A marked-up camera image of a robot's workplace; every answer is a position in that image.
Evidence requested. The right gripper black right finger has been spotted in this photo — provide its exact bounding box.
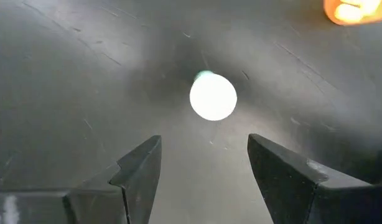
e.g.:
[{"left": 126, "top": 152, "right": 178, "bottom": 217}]
[{"left": 247, "top": 133, "right": 382, "bottom": 224}]

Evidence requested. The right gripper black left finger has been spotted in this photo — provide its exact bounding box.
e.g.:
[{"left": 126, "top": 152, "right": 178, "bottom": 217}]
[{"left": 65, "top": 134, "right": 162, "bottom": 224}]

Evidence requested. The teal pill bottle white cap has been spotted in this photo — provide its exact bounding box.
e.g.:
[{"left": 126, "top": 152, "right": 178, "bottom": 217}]
[{"left": 189, "top": 70, "right": 238, "bottom": 122}]

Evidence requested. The amber pill bottle white cap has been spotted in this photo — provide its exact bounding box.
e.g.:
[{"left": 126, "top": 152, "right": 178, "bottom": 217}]
[{"left": 322, "top": 0, "right": 382, "bottom": 27}]

